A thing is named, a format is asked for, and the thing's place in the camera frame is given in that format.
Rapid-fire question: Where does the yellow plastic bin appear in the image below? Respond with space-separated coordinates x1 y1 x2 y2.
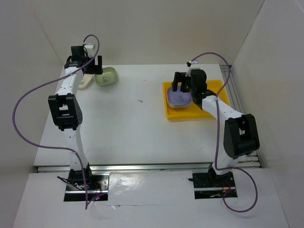
161 79 230 121

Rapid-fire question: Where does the cream panda plate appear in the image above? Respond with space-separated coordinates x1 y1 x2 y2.
78 74 94 90
169 104 190 110

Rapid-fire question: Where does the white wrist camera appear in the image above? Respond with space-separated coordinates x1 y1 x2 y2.
83 43 95 57
186 60 200 77

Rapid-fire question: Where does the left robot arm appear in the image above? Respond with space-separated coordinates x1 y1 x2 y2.
48 43 103 190

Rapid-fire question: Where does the aluminium side rail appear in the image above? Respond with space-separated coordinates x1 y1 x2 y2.
219 64 262 169

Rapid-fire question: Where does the aluminium mounting rail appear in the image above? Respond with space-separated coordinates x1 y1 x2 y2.
35 161 220 174

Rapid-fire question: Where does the green panda plate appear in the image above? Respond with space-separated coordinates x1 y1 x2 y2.
94 67 118 86

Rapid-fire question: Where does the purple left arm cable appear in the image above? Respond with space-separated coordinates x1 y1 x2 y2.
12 34 100 210

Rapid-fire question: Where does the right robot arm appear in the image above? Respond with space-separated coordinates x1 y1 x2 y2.
171 69 260 186

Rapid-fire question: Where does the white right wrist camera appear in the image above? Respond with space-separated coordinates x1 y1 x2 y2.
186 60 200 77

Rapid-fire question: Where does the purple panda plate back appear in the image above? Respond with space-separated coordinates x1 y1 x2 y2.
166 85 192 105

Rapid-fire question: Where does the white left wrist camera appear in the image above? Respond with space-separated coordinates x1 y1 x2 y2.
83 43 95 57

